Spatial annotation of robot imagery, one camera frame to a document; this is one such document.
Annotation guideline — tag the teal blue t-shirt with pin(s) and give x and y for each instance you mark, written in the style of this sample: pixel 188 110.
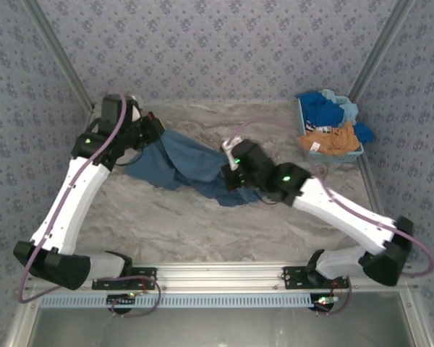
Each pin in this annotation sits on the teal blue t-shirt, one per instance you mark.
pixel 188 159

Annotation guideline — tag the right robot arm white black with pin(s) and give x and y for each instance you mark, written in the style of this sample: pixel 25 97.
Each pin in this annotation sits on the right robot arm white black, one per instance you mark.
pixel 340 209

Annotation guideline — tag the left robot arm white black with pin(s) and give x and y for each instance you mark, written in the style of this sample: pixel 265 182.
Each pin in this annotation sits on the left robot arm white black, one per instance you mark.
pixel 76 202

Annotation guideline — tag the white blue striped garment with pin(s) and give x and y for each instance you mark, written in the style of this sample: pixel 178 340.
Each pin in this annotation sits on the white blue striped garment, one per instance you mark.
pixel 318 128

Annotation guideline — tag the light blue plastic basket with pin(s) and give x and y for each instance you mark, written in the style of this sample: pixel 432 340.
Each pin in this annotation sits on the light blue plastic basket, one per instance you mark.
pixel 332 159

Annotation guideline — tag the orange t-shirt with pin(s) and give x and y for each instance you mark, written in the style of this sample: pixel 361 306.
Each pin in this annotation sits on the orange t-shirt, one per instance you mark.
pixel 336 142

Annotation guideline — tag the royal blue t-shirt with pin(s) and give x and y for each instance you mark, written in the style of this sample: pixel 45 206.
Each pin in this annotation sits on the royal blue t-shirt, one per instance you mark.
pixel 322 110

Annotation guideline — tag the light blue t-shirt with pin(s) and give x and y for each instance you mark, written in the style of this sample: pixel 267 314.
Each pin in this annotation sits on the light blue t-shirt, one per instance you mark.
pixel 349 108

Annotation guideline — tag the grey metal shelf panel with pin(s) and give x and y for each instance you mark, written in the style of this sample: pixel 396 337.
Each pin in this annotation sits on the grey metal shelf panel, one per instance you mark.
pixel 217 329

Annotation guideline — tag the small black controller board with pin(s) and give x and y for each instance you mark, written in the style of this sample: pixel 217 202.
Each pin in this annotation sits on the small black controller board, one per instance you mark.
pixel 323 304
pixel 119 303

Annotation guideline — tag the aluminium corner post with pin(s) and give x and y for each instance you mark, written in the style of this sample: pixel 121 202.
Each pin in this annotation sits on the aluminium corner post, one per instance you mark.
pixel 379 50
pixel 58 50

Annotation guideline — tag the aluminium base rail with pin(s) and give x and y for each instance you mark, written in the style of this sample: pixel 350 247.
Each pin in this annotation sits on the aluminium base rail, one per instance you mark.
pixel 217 274

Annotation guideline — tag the aluminium lower frame rail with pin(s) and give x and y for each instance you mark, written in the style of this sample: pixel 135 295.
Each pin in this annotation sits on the aluminium lower frame rail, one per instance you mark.
pixel 20 325
pixel 416 321

